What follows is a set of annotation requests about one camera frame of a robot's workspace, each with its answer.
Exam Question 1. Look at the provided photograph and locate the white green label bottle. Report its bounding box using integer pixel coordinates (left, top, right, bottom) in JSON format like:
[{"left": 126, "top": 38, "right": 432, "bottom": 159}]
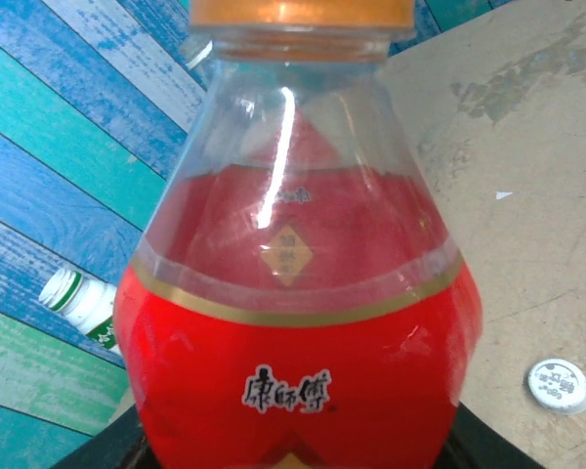
[{"left": 37, "top": 267, "right": 128, "bottom": 358}]

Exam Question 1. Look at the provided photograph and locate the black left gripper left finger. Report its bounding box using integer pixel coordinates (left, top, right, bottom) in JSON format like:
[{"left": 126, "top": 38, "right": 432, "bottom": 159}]
[{"left": 53, "top": 407, "right": 157, "bottom": 469}]

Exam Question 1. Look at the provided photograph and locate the red label tea bottle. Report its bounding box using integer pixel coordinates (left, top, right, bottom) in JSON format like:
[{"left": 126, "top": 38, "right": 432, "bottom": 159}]
[{"left": 112, "top": 26, "right": 484, "bottom": 469}]

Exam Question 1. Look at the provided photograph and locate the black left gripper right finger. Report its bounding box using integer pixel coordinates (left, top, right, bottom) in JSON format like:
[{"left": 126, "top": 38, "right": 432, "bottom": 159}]
[{"left": 448, "top": 405, "right": 536, "bottom": 469}]

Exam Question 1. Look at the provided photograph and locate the white bottle cap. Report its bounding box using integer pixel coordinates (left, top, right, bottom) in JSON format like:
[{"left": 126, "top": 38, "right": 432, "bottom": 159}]
[{"left": 525, "top": 358, "right": 586, "bottom": 416}]

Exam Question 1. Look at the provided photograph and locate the orange bottle cap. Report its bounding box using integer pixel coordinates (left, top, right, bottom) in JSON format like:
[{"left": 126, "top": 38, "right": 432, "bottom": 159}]
[{"left": 188, "top": 0, "right": 416, "bottom": 38}]

